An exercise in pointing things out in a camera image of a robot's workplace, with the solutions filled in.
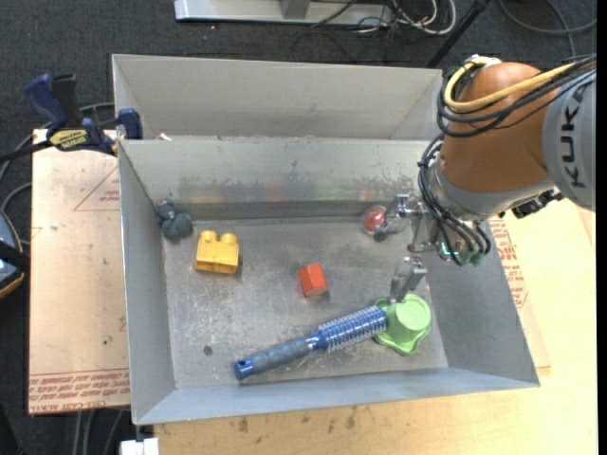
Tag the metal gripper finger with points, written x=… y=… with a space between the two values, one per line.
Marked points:
x=403 y=206
x=409 y=275

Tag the red ball in clear shell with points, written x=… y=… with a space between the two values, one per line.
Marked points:
x=373 y=217

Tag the green plastic cup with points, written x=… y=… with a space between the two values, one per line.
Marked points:
x=410 y=322

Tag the red-orange block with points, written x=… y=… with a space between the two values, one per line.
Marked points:
x=313 y=280

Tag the blue round hairbrush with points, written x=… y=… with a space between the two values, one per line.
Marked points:
x=332 y=334

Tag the grey metal bin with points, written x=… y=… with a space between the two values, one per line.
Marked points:
x=265 y=320

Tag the yellow toy brick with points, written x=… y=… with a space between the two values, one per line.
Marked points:
x=215 y=254

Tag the dark grey toy animal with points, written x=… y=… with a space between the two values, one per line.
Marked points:
x=174 y=224

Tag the brown cardboard board red print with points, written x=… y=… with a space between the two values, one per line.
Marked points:
x=76 y=273

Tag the black cylinder on white bracket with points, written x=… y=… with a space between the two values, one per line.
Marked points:
x=533 y=205

